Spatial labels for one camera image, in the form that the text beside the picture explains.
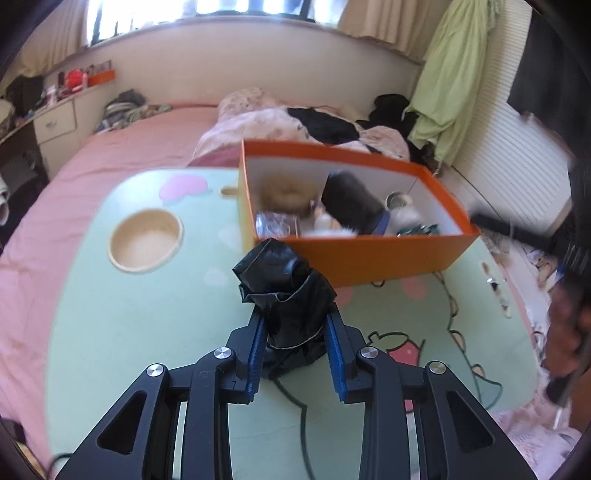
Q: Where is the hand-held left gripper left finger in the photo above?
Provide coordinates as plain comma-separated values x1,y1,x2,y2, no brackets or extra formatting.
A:
53,307,269,480

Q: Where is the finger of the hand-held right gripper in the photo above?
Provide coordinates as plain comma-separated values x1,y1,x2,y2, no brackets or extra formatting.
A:
470,210,555,252

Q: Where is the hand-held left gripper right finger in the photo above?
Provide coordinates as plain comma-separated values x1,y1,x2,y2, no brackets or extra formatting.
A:
323,307,539,480

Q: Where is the black plastic bag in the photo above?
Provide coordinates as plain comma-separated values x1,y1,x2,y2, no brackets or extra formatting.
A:
232,239,339,380

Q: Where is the orange cardboard box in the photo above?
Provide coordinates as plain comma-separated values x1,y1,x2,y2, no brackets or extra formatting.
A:
238,139,481,289

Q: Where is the blue tin box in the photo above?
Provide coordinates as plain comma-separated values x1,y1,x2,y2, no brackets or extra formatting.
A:
369,209,392,236

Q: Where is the green printed desktop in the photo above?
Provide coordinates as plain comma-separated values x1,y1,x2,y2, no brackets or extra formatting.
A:
46,166,539,467

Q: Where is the person's right hand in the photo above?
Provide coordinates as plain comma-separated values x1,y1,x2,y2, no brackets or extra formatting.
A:
547,277,586,384

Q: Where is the white louvered panel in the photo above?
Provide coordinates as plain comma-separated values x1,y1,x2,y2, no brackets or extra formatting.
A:
452,0,573,232

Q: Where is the white fluffy pompon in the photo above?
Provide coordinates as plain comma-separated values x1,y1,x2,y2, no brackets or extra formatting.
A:
390,205,423,232
305,225,357,239

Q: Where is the clear plastic case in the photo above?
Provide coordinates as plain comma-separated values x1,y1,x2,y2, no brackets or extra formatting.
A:
255,211,301,238

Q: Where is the light green hanging garment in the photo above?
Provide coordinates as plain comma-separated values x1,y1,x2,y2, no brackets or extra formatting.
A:
406,0,497,164

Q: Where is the black pouch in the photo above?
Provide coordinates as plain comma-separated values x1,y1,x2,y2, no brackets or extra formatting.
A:
321,171,386,236

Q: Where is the beige fluffy scrunchie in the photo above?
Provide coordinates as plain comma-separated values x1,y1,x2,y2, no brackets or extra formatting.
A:
261,174,319,215

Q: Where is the black clothing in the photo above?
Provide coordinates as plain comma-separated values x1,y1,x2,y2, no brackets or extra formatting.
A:
287,106,361,145
358,93,419,139

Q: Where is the black hanging garment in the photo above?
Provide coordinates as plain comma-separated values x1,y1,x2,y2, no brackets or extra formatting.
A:
508,0,591,139

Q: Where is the pink floral quilt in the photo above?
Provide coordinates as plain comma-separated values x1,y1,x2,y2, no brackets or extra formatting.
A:
189,88,411,167

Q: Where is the beige curtain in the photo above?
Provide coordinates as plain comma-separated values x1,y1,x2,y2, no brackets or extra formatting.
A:
337,0,444,61
9,0,93,79

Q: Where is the pink bed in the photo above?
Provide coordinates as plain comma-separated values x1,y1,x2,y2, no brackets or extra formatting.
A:
0,102,583,480

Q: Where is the white drawer cabinet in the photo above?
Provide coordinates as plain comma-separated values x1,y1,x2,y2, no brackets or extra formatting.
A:
33,99,79,181

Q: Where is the window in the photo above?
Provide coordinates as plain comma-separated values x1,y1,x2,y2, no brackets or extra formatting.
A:
85,0,342,47

